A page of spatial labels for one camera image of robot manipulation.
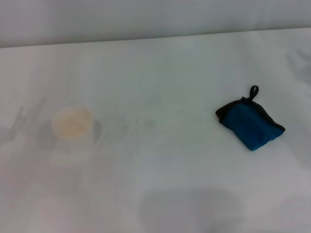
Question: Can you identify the white paper cup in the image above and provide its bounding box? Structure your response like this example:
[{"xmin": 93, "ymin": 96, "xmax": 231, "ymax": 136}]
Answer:
[{"xmin": 51, "ymin": 105, "xmax": 102, "ymax": 156}]

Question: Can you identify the blue rag with black trim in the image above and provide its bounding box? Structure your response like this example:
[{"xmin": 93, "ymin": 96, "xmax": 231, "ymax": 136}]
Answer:
[{"xmin": 215, "ymin": 85, "xmax": 286, "ymax": 152}]

